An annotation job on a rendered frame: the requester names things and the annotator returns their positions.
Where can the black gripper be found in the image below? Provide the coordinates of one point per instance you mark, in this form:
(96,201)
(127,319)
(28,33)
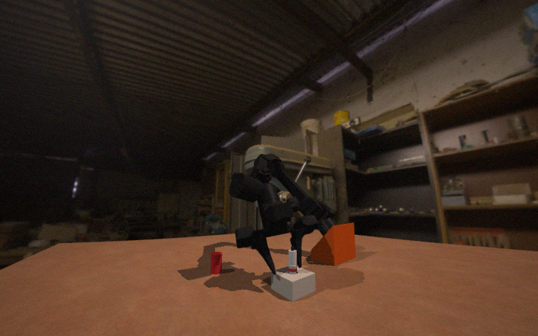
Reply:
(247,236)

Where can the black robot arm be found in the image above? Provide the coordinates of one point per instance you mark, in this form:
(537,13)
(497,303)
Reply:
(256,186)

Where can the dark red cylinder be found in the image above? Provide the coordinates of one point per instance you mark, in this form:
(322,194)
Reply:
(216,260)

